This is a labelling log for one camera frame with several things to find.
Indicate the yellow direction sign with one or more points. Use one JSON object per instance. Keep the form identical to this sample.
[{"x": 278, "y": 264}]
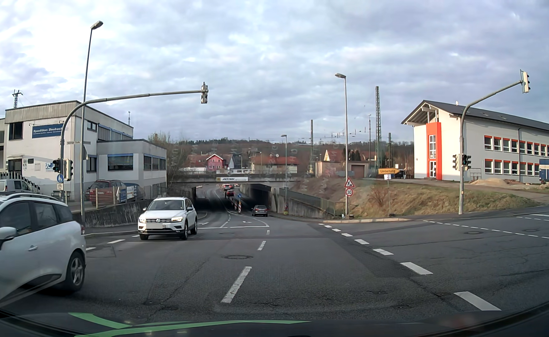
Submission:
[{"x": 388, "y": 171}]

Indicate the small brown building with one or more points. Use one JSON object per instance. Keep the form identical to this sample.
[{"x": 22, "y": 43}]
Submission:
[{"x": 344, "y": 168}]

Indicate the concrete railway bridge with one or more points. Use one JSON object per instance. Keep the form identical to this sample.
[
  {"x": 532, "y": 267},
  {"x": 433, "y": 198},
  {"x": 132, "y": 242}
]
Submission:
[{"x": 255, "y": 178}]

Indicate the grey asphalt road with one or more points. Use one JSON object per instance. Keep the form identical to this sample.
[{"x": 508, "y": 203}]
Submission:
[{"x": 312, "y": 271}]

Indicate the metal railing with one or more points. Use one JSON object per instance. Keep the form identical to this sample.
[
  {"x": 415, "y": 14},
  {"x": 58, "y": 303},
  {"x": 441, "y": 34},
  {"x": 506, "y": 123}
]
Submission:
[{"x": 312, "y": 199}]

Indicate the bare tree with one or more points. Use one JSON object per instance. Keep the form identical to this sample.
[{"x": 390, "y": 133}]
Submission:
[{"x": 173, "y": 157}]

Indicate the grass bank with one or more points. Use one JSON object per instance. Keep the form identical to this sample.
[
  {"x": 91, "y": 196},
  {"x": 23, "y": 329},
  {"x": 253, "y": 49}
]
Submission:
[{"x": 419, "y": 199}]

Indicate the group of houses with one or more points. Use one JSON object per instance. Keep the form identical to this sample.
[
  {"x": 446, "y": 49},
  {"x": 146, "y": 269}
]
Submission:
[{"x": 246, "y": 163}]

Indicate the white van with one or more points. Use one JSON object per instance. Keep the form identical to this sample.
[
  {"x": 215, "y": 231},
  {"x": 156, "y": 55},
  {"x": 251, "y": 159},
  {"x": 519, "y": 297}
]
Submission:
[{"x": 8, "y": 186}]

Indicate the tall lamp post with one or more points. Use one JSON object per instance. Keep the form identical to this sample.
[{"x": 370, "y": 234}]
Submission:
[{"x": 83, "y": 140}]

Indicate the lamp post with road signs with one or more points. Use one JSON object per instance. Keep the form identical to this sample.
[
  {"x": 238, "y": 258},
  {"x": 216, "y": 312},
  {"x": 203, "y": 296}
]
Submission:
[{"x": 346, "y": 154}]

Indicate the lattice pylon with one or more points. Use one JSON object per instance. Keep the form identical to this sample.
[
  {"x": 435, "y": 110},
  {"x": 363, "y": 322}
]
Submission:
[{"x": 378, "y": 126}]

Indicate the white suv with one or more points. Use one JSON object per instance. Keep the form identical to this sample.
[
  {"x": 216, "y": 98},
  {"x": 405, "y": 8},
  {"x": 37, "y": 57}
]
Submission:
[{"x": 167, "y": 216}]

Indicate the white building with orange stripe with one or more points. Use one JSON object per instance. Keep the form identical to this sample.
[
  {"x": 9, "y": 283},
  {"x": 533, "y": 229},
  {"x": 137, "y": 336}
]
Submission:
[{"x": 494, "y": 149}]

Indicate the white and grey office building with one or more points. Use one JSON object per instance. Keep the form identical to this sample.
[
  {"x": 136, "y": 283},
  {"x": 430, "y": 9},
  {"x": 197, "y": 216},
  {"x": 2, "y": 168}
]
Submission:
[{"x": 35, "y": 149}]

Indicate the pole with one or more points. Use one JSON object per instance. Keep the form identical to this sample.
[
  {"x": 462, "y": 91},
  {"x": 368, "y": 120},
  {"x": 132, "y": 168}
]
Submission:
[{"x": 311, "y": 146}]

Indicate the silver hatchback car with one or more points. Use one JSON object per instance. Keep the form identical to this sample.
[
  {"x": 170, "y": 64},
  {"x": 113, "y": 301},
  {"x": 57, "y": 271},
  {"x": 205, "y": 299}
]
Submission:
[{"x": 19, "y": 243}]

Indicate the dark red parked car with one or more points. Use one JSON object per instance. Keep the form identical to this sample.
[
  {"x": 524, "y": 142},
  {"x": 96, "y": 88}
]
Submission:
[{"x": 103, "y": 189}]

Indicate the red white marker posts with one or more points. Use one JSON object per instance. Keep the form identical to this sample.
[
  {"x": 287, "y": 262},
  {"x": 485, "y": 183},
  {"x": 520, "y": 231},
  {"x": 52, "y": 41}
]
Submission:
[{"x": 238, "y": 206}]

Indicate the car's own bonnet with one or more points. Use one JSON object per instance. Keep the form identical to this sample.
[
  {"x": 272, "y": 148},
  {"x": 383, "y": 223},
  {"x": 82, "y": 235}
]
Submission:
[{"x": 274, "y": 327}]

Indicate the concrete retaining wall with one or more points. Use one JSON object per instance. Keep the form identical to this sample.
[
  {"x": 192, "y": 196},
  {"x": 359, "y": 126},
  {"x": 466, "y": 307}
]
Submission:
[{"x": 113, "y": 214}]

